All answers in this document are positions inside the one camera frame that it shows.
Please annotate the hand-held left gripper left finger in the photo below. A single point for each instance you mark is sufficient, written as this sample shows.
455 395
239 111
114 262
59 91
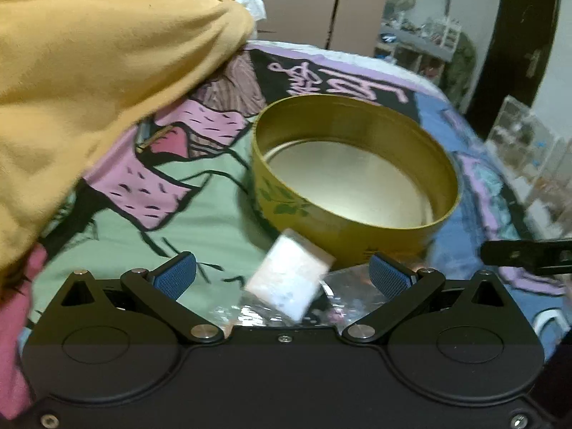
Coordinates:
175 275

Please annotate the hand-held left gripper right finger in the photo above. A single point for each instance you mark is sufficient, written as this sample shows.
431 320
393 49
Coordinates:
389 275

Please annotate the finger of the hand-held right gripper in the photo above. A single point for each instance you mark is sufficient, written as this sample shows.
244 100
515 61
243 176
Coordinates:
527 255

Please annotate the clear bag of hair accessories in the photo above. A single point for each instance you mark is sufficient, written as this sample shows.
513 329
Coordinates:
344 295

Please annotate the white tissue packet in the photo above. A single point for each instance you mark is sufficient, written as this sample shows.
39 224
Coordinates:
288 277

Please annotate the round golden tin container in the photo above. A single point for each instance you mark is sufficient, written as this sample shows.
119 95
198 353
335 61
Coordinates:
357 174

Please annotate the clear plastic storage boxes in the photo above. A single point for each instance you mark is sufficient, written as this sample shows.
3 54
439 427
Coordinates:
531 156

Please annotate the pink cloth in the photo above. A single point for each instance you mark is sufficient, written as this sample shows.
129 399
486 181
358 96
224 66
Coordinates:
13 321

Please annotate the green camouflage cloth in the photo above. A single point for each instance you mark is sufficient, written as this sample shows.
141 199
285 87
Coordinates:
460 71

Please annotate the dark door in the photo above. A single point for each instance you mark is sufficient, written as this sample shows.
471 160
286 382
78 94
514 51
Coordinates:
509 44

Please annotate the yellow blanket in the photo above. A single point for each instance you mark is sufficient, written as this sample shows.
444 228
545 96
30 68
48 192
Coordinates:
89 76

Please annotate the cluttered shelf unit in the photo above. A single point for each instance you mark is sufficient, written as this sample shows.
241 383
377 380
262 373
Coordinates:
424 44

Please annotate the beige wardrobe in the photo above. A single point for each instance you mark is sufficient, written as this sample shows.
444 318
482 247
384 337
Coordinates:
313 4

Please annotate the white cloth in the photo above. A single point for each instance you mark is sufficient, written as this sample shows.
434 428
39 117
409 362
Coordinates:
250 2

